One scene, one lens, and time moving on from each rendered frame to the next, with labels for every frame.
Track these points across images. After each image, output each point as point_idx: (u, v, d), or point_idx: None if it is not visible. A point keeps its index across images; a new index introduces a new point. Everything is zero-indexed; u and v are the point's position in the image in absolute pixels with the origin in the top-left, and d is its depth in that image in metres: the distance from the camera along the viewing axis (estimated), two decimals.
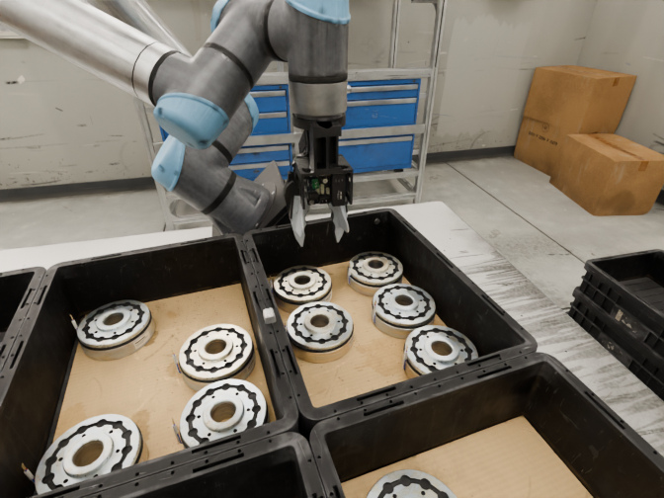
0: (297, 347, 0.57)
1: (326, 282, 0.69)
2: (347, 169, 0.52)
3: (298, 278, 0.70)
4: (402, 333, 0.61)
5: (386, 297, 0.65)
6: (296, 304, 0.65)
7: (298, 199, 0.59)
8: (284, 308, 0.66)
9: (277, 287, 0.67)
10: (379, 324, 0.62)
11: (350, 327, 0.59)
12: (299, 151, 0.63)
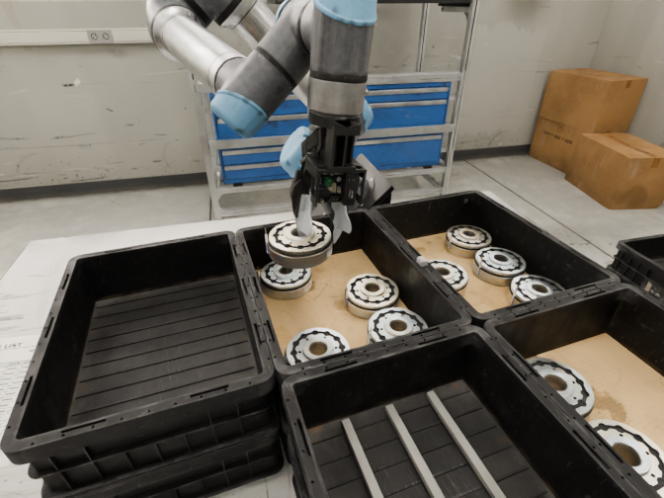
0: None
1: (325, 233, 0.64)
2: (361, 169, 0.53)
3: (294, 231, 0.64)
4: (503, 282, 0.80)
5: (486, 257, 0.84)
6: (297, 257, 0.59)
7: (305, 198, 0.59)
8: (283, 263, 0.60)
9: (273, 240, 0.61)
10: (483, 276, 0.82)
11: (465, 276, 0.78)
12: (303, 150, 0.63)
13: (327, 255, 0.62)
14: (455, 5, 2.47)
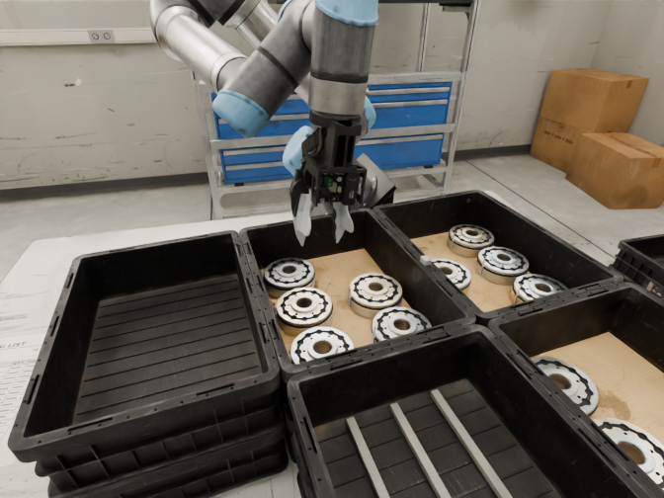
0: None
1: (327, 302, 0.72)
2: (362, 169, 0.53)
3: (299, 300, 0.72)
4: (506, 281, 0.80)
5: (489, 256, 0.84)
6: (301, 328, 0.67)
7: (305, 197, 0.59)
8: (289, 332, 0.68)
9: (281, 311, 0.69)
10: (486, 275, 0.82)
11: (469, 275, 0.78)
12: (303, 150, 0.63)
13: (329, 324, 0.70)
14: (456, 5, 2.47)
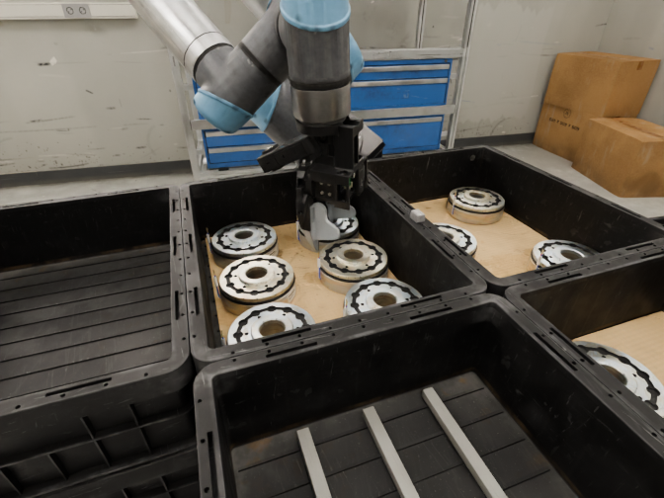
0: None
1: (288, 274, 0.54)
2: (364, 156, 0.55)
3: (252, 271, 0.55)
4: (321, 247, 0.63)
5: None
6: (250, 304, 0.50)
7: (313, 207, 0.57)
8: (234, 311, 0.51)
9: (223, 284, 0.52)
10: (302, 240, 0.65)
11: (474, 241, 0.61)
12: (268, 166, 0.58)
13: (289, 300, 0.53)
14: None
